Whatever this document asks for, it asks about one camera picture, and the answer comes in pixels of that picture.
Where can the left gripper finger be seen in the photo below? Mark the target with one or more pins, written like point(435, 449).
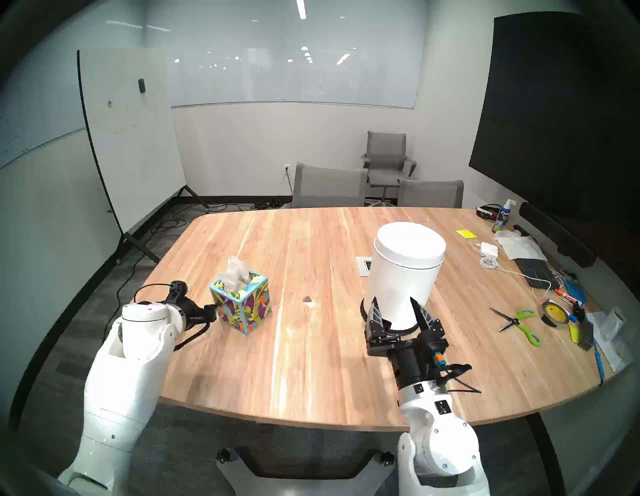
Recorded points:
point(210, 312)

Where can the white pedal trash can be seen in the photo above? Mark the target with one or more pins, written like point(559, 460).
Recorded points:
point(400, 275)

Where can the rolling whiteboard on stand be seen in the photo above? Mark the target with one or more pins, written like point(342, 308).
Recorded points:
point(130, 135)

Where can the side wall whiteboard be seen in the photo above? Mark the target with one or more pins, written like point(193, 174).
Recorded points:
point(25, 130)

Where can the black keyboard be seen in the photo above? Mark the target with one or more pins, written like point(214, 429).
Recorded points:
point(535, 271)

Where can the colourful patterned tissue box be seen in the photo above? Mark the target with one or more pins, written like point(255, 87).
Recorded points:
point(245, 310)

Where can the table power outlet plate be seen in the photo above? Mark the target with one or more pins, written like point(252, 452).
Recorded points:
point(362, 265)

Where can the white facial tissue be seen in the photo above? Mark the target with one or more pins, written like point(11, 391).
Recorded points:
point(232, 275)

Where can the large black TV screen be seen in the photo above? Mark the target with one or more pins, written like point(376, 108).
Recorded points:
point(555, 125)

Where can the crumpled white paper towel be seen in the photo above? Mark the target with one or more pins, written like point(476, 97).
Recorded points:
point(520, 246)

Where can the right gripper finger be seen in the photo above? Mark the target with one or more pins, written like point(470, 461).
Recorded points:
point(377, 327)
point(430, 324)

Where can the grey office chair with armrests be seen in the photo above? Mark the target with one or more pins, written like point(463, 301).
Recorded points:
point(387, 152)

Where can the black video bar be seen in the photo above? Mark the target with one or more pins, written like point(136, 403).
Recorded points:
point(555, 232)

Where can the blue pen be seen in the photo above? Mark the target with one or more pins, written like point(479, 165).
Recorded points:
point(598, 360)

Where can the yellow sticky note pad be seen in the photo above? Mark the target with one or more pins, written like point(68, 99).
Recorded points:
point(466, 234)

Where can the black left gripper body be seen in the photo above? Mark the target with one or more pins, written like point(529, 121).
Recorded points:
point(194, 312)

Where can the white paper sheet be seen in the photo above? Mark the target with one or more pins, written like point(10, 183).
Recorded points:
point(612, 352)

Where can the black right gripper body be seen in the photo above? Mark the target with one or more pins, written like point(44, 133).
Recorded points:
point(412, 362)

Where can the blue packet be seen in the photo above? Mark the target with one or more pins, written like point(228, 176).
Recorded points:
point(574, 292)

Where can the red whiteboard marker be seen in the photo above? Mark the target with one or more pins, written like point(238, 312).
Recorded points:
point(485, 209)

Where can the grey mesh office chair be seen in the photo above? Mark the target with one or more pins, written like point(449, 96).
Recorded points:
point(431, 194)
point(330, 186)

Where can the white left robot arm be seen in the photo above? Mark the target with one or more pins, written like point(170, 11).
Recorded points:
point(120, 390)

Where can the black and yellow box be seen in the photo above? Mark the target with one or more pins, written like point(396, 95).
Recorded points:
point(584, 335)

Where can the wall glass whiteboard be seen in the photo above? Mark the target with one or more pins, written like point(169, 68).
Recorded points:
point(300, 75)

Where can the orange white marker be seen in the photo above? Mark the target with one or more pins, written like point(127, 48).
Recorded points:
point(564, 296)

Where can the whiteboard cleaner spray bottle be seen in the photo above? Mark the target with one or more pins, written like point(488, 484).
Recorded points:
point(502, 220)

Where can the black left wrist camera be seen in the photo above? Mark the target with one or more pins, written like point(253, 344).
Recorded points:
point(178, 290)

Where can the clear tape roll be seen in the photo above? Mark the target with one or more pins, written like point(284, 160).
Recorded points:
point(562, 318)

